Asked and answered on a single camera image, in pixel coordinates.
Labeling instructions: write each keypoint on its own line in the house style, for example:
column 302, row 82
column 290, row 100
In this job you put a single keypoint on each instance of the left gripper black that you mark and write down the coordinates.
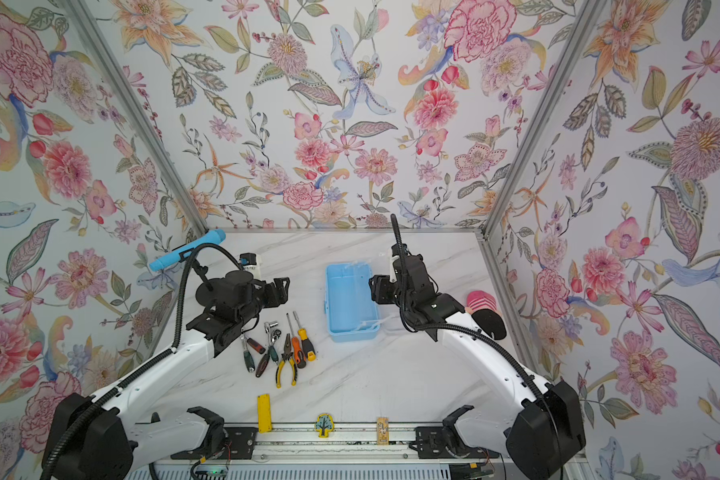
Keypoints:
column 275, row 299

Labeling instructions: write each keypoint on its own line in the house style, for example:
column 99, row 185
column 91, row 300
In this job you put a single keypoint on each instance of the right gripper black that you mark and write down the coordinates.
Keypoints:
column 381, row 289

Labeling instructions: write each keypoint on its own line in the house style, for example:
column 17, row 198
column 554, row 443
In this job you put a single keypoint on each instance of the light blue plastic toolbox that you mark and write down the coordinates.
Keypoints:
column 351, row 314

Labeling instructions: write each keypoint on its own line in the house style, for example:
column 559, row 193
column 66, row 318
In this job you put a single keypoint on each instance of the red black handled screwdriver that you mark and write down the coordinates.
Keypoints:
column 260, row 349

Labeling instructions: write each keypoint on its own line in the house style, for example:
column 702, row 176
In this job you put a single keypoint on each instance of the green handled screwdriver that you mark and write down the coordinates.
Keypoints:
column 248, row 358

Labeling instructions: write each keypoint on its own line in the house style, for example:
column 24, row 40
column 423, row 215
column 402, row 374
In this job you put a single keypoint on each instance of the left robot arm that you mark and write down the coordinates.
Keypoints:
column 104, row 435

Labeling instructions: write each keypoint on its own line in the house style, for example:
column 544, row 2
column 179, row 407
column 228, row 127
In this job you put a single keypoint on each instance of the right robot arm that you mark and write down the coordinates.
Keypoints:
column 536, row 424

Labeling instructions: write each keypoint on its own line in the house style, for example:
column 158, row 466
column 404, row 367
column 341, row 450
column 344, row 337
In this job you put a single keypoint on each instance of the black microphone stand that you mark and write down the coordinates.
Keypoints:
column 189, row 257

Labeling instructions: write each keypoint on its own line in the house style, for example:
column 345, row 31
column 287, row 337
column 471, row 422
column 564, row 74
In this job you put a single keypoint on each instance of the blue toy microphone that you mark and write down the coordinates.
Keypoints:
column 215, row 236

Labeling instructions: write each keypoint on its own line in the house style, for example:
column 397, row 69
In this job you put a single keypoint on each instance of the pink striped sock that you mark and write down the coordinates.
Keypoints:
column 480, row 300

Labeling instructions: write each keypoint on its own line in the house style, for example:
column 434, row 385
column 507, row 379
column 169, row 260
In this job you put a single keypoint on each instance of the yellow rectangular block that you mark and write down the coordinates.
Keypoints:
column 264, row 415

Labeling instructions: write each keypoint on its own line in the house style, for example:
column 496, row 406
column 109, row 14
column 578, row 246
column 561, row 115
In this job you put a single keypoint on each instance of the small wooden tag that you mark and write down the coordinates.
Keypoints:
column 382, row 431

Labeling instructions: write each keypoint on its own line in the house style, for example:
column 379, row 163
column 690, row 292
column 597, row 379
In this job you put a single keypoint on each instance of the tree sticker badge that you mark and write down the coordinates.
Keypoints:
column 324, row 425

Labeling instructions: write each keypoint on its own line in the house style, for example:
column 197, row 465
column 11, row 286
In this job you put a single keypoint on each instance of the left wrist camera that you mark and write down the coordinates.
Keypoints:
column 249, row 262

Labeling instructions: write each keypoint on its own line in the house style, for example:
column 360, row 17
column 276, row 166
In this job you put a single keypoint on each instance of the yellow handled pliers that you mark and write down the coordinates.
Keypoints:
column 287, row 363

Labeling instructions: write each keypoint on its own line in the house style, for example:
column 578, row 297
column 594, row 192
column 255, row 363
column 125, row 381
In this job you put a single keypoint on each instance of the orange handled screwdriver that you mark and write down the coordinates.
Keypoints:
column 298, row 353

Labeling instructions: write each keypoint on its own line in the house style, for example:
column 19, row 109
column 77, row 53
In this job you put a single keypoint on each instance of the aluminium front rail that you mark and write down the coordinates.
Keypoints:
column 349, row 442

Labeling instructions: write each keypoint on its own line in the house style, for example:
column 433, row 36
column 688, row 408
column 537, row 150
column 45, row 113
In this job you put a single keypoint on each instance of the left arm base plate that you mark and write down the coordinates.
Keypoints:
column 233, row 442

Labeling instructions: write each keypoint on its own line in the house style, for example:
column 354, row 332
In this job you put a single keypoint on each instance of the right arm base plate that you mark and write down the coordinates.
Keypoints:
column 443, row 441

